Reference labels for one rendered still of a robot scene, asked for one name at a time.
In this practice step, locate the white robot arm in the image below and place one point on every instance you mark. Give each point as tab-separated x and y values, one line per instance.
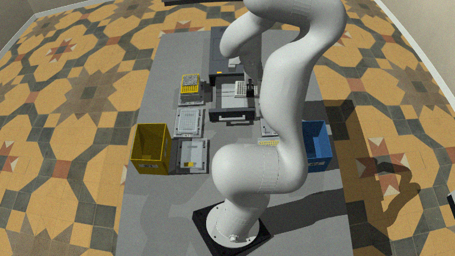
246	174

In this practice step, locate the blue open-top bin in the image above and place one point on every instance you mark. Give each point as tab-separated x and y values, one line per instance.
317	145

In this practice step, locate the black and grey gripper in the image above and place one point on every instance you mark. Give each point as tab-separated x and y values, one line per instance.
251	73

